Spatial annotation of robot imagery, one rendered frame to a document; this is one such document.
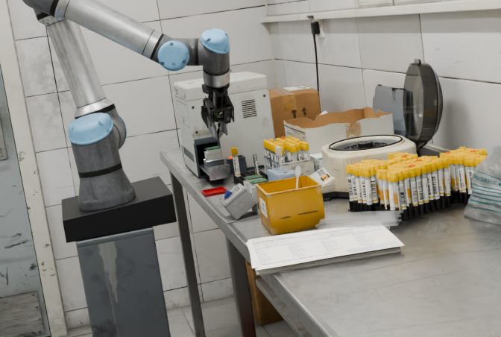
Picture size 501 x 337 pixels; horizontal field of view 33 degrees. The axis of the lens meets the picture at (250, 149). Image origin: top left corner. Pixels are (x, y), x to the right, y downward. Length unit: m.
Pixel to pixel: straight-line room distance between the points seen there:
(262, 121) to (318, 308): 1.36
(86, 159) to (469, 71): 1.01
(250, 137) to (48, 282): 1.64
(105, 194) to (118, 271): 0.20
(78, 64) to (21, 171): 1.70
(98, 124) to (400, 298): 1.02
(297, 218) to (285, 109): 1.25
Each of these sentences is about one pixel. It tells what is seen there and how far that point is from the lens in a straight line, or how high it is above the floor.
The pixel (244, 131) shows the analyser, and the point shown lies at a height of 1.00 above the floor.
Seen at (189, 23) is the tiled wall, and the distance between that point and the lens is 4.03.
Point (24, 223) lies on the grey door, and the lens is 4.02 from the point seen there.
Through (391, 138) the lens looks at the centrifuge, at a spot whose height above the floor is 0.99.
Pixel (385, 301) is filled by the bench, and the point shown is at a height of 0.87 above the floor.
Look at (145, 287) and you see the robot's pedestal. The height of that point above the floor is 0.72.
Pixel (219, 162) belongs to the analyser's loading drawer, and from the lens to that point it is 2.63.
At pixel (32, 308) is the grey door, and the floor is 0.16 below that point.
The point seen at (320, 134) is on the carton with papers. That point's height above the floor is 1.00.
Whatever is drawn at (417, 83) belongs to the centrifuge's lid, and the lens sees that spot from 2.41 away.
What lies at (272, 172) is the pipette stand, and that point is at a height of 0.97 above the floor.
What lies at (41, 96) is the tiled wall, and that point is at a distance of 3.99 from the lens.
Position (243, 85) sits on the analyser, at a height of 1.15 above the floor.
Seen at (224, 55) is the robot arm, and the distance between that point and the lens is 2.29.
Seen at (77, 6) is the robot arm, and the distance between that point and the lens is 2.19.
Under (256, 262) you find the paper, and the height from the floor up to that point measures 0.89.
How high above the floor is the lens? 1.40
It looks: 10 degrees down
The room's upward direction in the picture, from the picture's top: 8 degrees counter-clockwise
